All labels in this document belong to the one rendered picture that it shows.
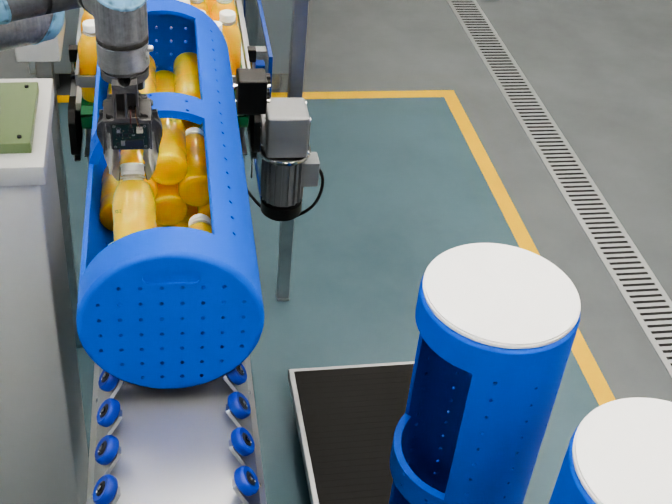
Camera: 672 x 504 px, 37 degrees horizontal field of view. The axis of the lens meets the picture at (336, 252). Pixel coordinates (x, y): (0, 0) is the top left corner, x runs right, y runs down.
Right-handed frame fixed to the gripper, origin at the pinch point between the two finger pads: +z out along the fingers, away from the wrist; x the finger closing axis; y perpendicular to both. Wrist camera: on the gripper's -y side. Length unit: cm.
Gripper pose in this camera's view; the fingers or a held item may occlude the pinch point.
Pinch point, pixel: (132, 170)
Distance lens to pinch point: 164.2
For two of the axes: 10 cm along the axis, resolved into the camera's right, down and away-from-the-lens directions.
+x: 9.9, -0.4, 1.6
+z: -0.7, 7.7, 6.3
